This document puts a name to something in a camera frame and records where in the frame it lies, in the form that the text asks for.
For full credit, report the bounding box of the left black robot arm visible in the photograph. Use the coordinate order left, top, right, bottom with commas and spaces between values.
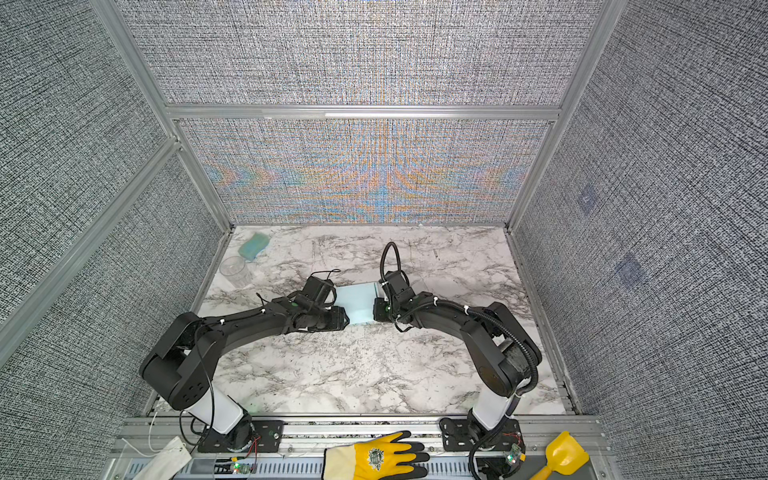
139, 276, 350, 436

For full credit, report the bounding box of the yellow black work glove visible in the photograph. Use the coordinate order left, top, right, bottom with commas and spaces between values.
321, 430, 430, 480

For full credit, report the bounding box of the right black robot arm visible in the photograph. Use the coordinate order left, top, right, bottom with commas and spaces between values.
374, 270, 542, 441

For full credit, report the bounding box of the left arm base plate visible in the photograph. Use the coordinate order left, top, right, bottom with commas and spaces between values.
197, 420, 285, 455

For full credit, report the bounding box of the teal sponge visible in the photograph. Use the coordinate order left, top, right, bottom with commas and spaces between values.
238, 232, 270, 262

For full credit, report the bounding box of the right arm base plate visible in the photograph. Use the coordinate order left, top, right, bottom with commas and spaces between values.
438, 416, 526, 466

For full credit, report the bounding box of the white paper tag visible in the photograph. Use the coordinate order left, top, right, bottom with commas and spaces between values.
134, 436, 192, 480

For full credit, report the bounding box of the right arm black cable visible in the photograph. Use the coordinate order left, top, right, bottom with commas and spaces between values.
379, 241, 403, 283

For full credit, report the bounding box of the light blue paper box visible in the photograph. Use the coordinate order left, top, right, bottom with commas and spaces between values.
334, 282, 383, 325

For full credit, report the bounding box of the yellow plastic scoop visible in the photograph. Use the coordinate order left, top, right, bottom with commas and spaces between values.
530, 431, 590, 480

